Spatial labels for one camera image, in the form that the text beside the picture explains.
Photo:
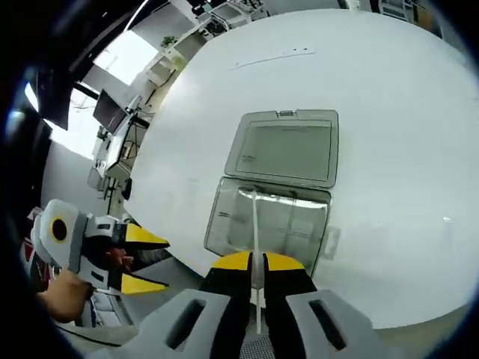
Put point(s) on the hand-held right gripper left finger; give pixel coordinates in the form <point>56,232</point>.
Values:
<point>179,321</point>

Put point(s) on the grey mesh office chair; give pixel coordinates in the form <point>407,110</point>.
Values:
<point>258,346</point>

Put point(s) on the potted green plant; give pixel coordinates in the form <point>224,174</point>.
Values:
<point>168,40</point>

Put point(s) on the white low cabinets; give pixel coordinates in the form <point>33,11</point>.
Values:
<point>164,67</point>

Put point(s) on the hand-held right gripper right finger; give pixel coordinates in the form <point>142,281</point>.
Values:
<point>329,321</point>

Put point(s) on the person's left hand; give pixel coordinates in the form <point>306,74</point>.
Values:
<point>119,258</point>

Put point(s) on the black desk monitor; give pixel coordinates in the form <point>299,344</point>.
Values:
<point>108,112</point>

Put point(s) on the white side desk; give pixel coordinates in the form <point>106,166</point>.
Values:
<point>119,155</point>

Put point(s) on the black hanging screen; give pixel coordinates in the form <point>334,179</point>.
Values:
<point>56,108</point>

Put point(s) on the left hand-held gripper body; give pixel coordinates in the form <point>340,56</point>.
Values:
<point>45,239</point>

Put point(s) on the grey transparent guide fixture box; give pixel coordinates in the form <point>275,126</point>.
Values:
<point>284,149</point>

